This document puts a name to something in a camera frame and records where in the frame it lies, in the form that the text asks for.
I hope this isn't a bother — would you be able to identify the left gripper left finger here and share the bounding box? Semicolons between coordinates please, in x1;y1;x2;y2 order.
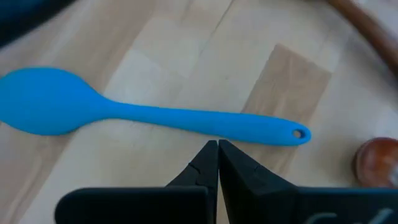
166;139;220;224

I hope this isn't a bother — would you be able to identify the blue silicone spoon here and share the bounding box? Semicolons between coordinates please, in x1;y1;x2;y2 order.
0;67;312;147

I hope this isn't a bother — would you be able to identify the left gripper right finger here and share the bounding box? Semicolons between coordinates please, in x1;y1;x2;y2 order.
219;139;296;224

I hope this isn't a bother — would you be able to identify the short dark wooden spoon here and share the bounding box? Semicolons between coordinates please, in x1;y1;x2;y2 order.
353;137;398;187

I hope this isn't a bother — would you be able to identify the long dark wooden spoon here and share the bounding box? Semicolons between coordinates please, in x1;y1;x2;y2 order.
326;0;398;72

